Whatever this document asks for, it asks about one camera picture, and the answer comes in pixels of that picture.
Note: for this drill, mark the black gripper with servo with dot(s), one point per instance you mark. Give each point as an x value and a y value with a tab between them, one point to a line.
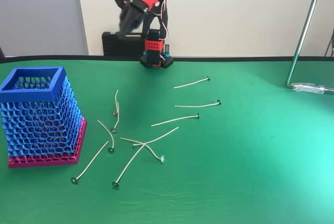
129	18

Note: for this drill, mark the white candle wick metal base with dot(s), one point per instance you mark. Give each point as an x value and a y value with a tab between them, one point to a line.
113	130
188	106
111	150
114	113
164	134
193	82
174	120
162	159
115	184
74	181

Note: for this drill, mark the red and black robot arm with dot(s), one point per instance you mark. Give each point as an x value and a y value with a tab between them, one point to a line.
154	45

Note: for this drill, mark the blue and magenta mesh basket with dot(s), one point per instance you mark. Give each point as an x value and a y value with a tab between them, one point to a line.
31	94

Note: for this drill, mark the black plastic tool case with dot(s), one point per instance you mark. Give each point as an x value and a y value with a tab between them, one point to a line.
112	47

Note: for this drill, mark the black perforated block teal knob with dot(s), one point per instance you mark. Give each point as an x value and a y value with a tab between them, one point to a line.
145	61
167	60

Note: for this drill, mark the grey partition panel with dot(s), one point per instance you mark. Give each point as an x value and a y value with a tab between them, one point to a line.
36	12

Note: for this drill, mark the chrome bent tube stand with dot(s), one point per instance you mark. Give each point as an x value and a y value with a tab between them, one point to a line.
303	36

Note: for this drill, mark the green cloth table cover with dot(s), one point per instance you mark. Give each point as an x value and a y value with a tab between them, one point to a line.
235	169

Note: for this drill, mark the silver metal clamp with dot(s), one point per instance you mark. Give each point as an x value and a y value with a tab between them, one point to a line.
310	88

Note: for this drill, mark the dark chair frame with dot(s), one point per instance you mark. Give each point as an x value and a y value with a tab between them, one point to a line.
332	41

